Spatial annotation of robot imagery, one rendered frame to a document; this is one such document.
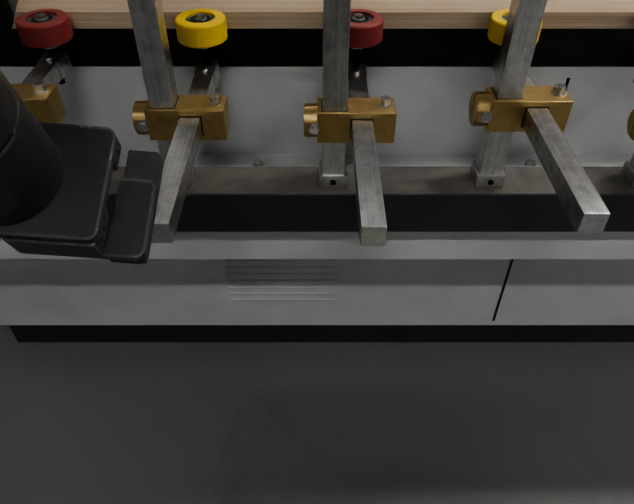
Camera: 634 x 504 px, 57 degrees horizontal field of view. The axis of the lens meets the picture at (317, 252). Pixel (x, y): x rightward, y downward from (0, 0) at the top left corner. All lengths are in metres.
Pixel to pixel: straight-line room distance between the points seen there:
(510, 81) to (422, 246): 0.34
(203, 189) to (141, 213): 0.62
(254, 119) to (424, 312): 0.67
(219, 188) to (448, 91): 0.46
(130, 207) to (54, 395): 1.33
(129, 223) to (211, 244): 0.73
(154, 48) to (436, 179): 0.47
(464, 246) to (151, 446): 0.86
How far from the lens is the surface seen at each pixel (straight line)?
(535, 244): 1.11
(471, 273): 1.42
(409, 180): 0.96
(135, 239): 0.33
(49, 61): 1.08
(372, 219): 0.68
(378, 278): 1.39
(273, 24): 1.04
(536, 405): 1.59
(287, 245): 1.05
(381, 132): 0.88
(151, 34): 0.85
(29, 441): 1.59
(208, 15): 1.02
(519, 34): 0.86
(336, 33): 0.82
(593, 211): 0.73
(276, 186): 0.94
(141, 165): 0.36
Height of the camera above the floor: 1.25
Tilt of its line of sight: 42 degrees down
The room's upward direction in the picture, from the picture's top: straight up
